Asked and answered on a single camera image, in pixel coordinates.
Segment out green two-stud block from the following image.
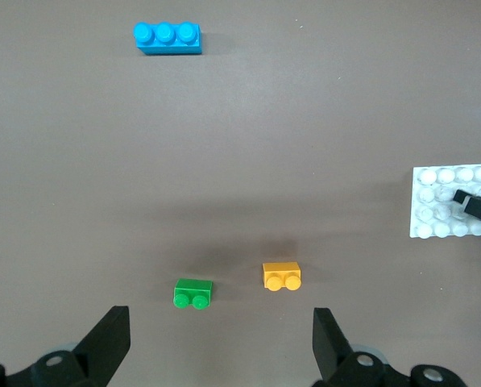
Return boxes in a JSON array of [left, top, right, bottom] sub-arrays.
[[171, 277, 214, 311]]

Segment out white studded base plate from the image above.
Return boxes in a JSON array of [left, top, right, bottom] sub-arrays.
[[408, 163, 481, 239]]

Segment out blue three-stud block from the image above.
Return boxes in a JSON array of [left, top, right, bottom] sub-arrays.
[[133, 20, 203, 56]]

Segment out yellow two-stud block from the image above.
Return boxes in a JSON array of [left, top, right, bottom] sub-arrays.
[[262, 261, 303, 293]]

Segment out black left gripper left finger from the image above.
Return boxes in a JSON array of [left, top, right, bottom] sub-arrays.
[[0, 305, 131, 387]]

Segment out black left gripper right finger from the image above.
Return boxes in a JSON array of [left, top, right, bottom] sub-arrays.
[[312, 307, 465, 387]]

